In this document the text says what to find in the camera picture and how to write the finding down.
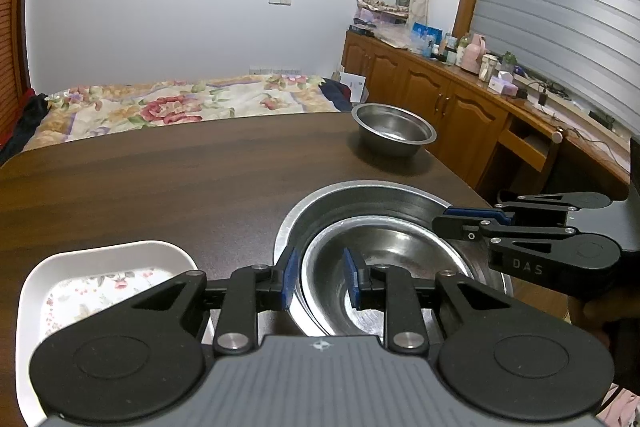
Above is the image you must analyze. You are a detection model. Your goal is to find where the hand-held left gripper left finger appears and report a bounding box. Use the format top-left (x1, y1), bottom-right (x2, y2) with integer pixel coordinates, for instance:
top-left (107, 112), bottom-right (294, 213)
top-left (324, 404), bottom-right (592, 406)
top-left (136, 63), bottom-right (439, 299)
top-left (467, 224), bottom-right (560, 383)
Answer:
top-left (131, 249), bottom-right (303, 356)

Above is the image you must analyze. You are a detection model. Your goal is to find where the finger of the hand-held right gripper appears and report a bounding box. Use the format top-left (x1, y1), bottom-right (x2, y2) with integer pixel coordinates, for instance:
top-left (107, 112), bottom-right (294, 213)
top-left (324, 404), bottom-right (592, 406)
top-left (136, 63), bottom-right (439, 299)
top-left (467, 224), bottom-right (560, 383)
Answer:
top-left (444, 190), bottom-right (612, 226)
top-left (432, 214), bottom-right (577, 246)

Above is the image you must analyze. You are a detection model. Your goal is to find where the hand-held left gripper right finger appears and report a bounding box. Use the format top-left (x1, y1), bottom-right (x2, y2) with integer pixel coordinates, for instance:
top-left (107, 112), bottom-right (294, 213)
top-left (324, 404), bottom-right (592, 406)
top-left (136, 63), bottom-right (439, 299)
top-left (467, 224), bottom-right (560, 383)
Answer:
top-left (342, 247), bottom-right (513, 356)

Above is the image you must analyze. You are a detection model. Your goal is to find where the medium steel bowl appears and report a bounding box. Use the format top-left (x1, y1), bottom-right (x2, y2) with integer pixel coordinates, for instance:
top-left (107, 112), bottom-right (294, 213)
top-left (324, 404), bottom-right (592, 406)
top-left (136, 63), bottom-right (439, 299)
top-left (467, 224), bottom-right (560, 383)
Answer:
top-left (300, 215), bottom-right (476, 338)

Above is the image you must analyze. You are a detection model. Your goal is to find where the large steel bowl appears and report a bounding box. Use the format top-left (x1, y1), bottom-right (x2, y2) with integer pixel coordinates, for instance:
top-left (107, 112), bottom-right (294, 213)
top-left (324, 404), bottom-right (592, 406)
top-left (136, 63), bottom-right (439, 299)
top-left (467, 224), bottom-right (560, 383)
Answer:
top-left (274, 179), bottom-right (516, 338)

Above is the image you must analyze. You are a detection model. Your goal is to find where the large floral white plate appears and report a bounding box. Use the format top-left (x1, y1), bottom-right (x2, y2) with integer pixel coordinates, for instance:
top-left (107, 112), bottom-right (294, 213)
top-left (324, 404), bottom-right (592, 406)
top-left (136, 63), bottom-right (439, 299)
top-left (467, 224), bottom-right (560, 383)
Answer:
top-left (15, 241), bottom-right (216, 427)

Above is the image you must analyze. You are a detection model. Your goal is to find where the person's right hand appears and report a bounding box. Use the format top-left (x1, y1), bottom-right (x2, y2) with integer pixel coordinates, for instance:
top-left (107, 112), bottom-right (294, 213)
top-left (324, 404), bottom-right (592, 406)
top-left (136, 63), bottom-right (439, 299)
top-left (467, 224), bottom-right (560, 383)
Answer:
top-left (567, 289), bottom-right (624, 346)

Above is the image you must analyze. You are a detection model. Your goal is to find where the small steel bowl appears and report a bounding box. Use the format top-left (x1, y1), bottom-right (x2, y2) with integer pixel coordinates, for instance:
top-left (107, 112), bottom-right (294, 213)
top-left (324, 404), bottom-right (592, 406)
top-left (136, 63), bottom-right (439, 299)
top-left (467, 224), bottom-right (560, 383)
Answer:
top-left (351, 103), bottom-right (437, 158)

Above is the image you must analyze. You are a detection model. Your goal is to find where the wooden cabinet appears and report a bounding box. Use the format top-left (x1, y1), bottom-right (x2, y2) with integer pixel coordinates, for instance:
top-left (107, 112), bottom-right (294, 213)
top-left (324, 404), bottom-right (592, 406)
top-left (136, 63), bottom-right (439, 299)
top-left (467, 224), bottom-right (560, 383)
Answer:
top-left (341, 29), bottom-right (632, 198)

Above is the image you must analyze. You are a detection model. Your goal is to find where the purple tissue box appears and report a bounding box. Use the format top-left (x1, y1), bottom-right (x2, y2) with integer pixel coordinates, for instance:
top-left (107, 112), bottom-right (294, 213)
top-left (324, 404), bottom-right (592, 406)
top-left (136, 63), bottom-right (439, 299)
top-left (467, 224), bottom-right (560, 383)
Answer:
top-left (487, 73), bottom-right (519, 96)

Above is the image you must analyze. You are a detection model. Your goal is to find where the white jar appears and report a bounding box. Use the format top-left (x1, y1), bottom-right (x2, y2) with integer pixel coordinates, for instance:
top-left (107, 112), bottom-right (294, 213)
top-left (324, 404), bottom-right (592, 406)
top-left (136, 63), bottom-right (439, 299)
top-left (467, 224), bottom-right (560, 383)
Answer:
top-left (479, 54), bottom-right (500, 82)

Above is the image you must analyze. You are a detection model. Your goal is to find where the pink patterned cloth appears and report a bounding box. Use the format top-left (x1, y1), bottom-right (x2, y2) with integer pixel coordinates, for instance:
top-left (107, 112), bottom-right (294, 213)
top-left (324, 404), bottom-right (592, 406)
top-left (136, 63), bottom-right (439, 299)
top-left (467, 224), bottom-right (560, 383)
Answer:
top-left (599, 384), bottom-right (640, 427)

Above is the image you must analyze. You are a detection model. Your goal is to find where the pink bottle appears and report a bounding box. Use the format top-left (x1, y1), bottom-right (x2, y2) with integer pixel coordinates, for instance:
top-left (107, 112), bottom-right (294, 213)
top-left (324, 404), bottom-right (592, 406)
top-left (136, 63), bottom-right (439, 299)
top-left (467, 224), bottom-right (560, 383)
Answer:
top-left (462, 34), bottom-right (489, 72)

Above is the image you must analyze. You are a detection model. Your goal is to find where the white paper bag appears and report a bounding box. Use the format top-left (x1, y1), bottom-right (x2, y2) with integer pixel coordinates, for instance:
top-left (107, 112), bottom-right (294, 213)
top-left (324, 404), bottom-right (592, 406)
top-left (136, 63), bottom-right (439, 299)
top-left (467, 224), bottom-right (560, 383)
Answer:
top-left (338, 69), bottom-right (370, 104)

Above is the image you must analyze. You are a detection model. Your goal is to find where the dark blue cloth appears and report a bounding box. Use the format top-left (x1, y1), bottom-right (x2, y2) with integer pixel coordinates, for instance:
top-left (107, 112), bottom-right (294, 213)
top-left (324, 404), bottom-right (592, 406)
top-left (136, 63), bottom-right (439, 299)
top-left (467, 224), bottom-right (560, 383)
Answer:
top-left (320, 78), bottom-right (354, 112)

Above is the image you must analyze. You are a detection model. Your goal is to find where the blue box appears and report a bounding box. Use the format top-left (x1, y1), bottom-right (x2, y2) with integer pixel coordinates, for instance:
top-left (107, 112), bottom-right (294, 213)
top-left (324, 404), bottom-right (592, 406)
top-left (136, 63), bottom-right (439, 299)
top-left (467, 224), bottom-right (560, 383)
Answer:
top-left (411, 22), bottom-right (444, 56)

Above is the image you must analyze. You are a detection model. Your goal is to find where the floral blanket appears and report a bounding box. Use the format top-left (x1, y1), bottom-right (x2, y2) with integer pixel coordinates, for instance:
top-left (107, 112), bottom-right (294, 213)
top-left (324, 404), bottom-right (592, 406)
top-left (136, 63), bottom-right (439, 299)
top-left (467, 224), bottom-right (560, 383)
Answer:
top-left (22, 74), bottom-right (341, 152)

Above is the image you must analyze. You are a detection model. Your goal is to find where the floral cloth bundle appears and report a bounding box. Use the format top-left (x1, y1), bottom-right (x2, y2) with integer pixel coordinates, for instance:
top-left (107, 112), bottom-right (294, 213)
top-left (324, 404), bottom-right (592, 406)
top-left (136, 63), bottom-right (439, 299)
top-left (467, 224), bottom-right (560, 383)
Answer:
top-left (356, 0), bottom-right (411, 16)

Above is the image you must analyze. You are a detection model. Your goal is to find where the black cloth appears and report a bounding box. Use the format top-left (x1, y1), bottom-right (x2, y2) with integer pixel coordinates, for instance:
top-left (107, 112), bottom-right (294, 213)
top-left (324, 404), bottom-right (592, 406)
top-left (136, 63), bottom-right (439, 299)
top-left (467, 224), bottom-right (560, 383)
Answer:
top-left (0, 91), bottom-right (51, 166)

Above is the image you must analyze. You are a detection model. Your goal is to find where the wooden louvered wardrobe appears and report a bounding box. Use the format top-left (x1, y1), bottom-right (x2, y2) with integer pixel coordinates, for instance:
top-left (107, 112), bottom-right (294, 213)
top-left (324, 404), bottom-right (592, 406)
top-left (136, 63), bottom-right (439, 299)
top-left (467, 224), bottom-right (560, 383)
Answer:
top-left (0, 0), bottom-right (39, 98)

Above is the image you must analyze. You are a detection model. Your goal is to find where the black cable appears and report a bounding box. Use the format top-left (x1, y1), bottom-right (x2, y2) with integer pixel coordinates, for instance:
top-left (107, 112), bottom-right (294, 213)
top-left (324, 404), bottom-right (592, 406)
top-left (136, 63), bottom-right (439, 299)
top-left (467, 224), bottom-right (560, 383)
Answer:
top-left (550, 116), bottom-right (629, 174)

